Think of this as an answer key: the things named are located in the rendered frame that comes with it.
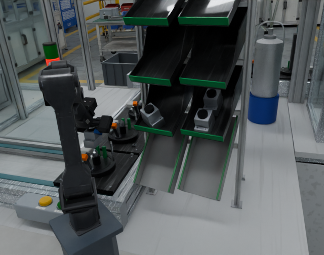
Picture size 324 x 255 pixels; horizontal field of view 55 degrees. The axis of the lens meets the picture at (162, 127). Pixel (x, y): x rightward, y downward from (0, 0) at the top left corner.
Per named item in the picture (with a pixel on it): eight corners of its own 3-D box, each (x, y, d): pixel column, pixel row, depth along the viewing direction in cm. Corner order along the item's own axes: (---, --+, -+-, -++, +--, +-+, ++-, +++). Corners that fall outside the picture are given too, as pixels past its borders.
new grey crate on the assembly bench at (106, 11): (114, 18, 616) (113, 9, 609) (99, 19, 620) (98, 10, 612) (119, 15, 651) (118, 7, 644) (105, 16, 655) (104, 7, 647)
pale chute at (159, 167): (173, 194, 101) (168, 192, 97) (138, 184, 107) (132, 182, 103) (195, 114, 108) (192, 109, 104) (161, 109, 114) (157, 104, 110)
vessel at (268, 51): (278, 99, 162) (287, 23, 145) (249, 97, 166) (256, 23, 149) (277, 89, 174) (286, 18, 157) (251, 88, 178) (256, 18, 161)
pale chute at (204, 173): (220, 201, 97) (217, 199, 93) (181, 190, 103) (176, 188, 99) (240, 118, 104) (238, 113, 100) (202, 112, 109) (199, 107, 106)
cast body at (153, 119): (165, 124, 98) (160, 109, 92) (154, 132, 97) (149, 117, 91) (150, 111, 103) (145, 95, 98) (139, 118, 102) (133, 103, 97)
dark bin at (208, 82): (226, 89, 83) (223, 68, 77) (180, 84, 88) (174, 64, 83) (250, 27, 97) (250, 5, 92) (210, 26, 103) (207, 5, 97)
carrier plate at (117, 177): (114, 196, 108) (113, 190, 107) (53, 186, 115) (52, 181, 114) (138, 159, 128) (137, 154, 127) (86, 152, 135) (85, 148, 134)
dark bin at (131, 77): (170, 86, 87) (164, 66, 81) (130, 82, 92) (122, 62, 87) (203, 27, 102) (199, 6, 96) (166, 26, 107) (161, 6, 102)
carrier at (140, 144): (139, 157, 130) (136, 130, 124) (87, 151, 136) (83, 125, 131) (157, 130, 150) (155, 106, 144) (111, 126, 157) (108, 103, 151)
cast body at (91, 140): (94, 149, 113) (92, 131, 109) (84, 147, 114) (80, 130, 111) (105, 137, 120) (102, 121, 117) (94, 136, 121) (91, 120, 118)
